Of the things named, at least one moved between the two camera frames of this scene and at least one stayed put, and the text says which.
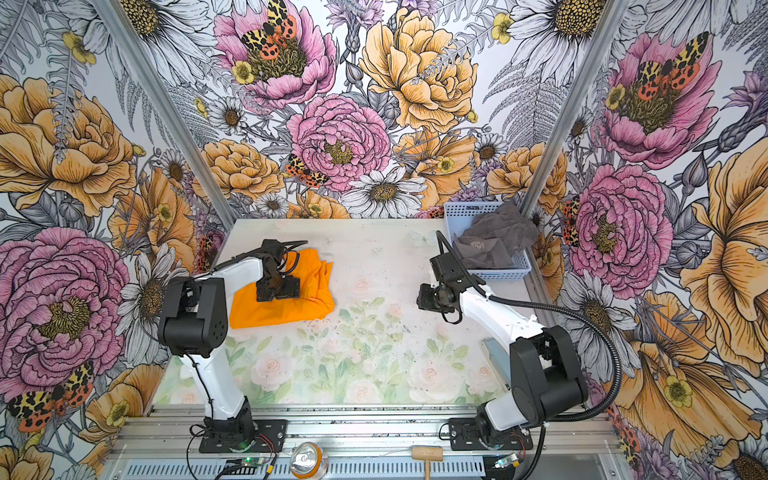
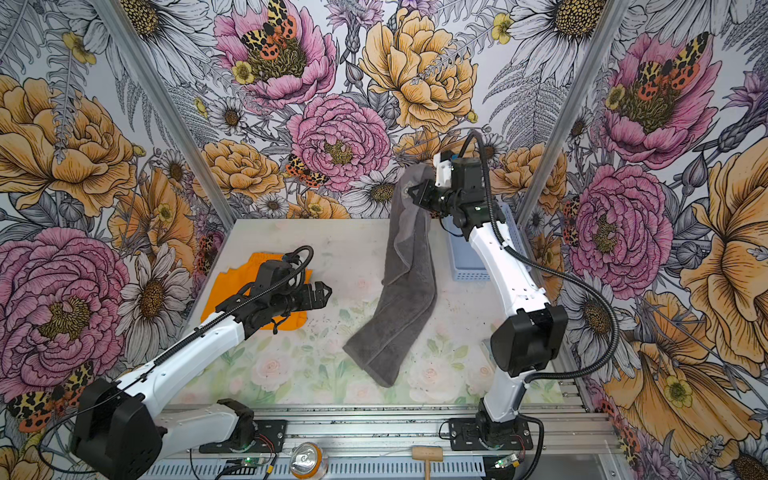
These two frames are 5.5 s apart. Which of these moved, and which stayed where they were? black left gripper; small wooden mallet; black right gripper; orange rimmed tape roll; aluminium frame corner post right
Moved: black left gripper; black right gripper
Stayed: orange rimmed tape roll; small wooden mallet; aluminium frame corner post right
